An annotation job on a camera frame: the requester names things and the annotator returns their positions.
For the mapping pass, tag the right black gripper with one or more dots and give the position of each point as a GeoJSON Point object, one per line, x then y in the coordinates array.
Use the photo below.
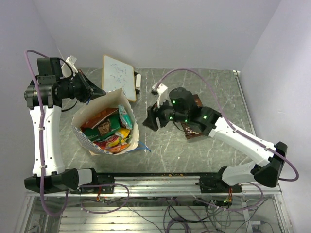
{"type": "Point", "coordinates": [150, 120]}

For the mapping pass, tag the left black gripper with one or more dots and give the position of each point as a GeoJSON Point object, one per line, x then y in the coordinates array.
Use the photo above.
{"type": "Point", "coordinates": [87, 92]}

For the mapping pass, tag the checkered paper bag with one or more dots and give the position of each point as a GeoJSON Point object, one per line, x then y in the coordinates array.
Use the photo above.
{"type": "Point", "coordinates": [97, 110]}

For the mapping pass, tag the brown sea salt chips bag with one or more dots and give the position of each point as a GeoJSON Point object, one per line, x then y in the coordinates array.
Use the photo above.
{"type": "Point", "coordinates": [189, 133]}

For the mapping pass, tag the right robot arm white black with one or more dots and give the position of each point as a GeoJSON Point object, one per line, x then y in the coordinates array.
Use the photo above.
{"type": "Point", "coordinates": [179, 106]}

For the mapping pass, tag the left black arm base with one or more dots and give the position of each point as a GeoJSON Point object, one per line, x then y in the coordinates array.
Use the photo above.
{"type": "Point", "coordinates": [97, 184]}

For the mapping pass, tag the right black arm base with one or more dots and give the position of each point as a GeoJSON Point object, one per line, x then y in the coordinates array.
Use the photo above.
{"type": "Point", "coordinates": [210, 183]}

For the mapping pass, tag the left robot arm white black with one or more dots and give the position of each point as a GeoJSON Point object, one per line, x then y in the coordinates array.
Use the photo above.
{"type": "Point", "coordinates": [44, 98]}

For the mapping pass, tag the red yellow chips bag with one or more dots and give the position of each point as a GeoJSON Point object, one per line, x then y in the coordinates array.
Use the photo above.
{"type": "Point", "coordinates": [113, 144]}

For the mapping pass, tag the teal snack packet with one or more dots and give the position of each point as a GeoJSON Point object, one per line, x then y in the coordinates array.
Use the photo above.
{"type": "Point", "coordinates": [125, 118]}

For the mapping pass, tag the yellow snack packet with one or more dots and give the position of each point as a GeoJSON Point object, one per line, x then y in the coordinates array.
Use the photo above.
{"type": "Point", "coordinates": [122, 133]}

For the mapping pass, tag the white whiteboard eraser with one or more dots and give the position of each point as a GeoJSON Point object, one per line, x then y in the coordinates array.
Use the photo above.
{"type": "Point", "coordinates": [138, 81]}

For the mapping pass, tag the small whiteboard yellow frame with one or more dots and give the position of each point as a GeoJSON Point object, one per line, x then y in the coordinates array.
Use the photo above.
{"type": "Point", "coordinates": [116, 75]}

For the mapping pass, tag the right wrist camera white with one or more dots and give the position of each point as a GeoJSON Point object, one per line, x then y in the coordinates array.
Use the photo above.
{"type": "Point", "coordinates": [162, 91]}

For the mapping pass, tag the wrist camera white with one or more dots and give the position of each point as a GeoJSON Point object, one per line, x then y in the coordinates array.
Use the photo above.
{"type": "Point", "coordinates": [162, 91]}
{"type": "Point", "coordinates": [68, 68]}

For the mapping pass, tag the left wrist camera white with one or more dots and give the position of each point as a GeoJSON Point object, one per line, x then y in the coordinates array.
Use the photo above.
{"type": "Point", "coordinates": [68, 68]}

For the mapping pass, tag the aluminium rail frame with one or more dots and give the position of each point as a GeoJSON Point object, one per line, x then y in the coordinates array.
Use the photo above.
{"type": "Point", "coordinates": [159, 203]}

